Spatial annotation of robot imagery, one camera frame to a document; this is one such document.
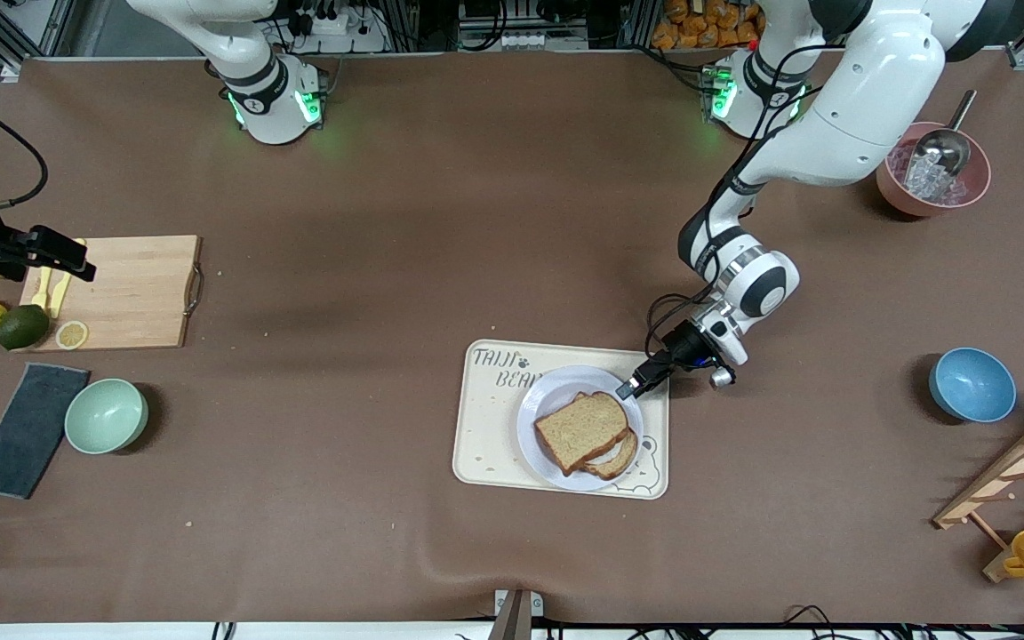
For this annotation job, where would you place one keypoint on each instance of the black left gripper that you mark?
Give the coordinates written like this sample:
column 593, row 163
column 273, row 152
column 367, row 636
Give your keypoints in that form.
column 680, row 341

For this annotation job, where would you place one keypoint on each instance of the brown bread slice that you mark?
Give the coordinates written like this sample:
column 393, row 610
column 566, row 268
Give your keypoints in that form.
column 579, row 431

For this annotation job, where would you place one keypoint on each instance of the round white plate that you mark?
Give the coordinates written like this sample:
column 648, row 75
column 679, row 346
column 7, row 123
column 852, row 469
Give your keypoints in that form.
column 556, row 387

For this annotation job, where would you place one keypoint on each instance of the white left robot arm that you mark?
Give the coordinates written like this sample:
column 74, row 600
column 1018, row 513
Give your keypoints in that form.
column 868, row 116

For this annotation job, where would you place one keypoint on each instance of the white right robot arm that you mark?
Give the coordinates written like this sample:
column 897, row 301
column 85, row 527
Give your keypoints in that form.
column 268, row 98

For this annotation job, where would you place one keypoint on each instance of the yellow plastic knife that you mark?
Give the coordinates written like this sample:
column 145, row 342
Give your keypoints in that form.
column 59, row 298

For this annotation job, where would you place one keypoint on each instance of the yellow plastic fork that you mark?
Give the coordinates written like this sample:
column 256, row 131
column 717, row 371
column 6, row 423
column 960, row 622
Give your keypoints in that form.
column 41, row 293

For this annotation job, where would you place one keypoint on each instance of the wooden cutting board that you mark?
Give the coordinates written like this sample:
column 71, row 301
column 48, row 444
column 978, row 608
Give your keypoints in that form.
column 139, row 293

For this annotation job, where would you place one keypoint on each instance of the lemon slice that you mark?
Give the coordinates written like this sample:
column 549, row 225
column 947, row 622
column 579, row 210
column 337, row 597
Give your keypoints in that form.
column 72, row 335

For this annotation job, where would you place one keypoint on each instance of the green avocado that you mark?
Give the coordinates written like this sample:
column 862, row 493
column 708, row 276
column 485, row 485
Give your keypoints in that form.
column 23, row 327

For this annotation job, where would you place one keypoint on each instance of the fried egg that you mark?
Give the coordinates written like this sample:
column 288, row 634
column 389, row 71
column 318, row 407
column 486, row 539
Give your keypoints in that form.
column 610, row 452

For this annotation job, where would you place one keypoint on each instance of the bread slice under egg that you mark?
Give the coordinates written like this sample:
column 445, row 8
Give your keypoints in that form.
column 623, row 462

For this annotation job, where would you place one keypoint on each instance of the mint green bowl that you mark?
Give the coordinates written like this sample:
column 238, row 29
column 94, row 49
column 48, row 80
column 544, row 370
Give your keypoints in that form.
column 105, row 416

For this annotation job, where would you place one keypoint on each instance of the dark grey cloth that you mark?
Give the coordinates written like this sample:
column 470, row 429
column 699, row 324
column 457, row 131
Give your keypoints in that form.
column 28, row 431

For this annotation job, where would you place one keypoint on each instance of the cream bear print tray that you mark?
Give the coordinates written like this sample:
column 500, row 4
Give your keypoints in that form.
column 485, row 427

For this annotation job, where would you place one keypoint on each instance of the pink bowl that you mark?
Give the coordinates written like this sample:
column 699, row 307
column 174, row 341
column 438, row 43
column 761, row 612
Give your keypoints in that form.
column 903, row 200

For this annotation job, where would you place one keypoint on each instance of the blue bowl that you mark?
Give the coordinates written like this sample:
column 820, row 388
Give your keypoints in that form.
column 972, row 385

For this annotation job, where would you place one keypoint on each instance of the brown table cloth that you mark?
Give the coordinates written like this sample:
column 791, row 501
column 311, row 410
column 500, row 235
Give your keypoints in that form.
column 299, row 533

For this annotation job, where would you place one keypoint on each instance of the clear ice cubes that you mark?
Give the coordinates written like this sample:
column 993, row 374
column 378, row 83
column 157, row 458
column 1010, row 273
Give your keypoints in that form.
column 930, row 182

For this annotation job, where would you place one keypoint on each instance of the white power strip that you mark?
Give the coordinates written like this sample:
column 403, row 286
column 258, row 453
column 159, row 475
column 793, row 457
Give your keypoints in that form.
column 334, row 36

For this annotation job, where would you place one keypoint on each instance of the orange snack pile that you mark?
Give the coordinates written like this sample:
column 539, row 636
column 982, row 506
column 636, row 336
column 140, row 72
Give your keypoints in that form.
column 699, row 31

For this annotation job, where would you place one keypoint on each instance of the metal scoop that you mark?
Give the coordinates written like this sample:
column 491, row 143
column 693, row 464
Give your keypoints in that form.
column 943, row 149

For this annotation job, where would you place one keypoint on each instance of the wooden peg rack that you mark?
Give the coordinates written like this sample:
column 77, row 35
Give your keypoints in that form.
column 1010, row 471

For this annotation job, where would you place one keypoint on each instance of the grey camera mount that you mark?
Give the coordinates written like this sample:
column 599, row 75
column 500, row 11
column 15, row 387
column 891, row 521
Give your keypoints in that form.
column 514, row 615

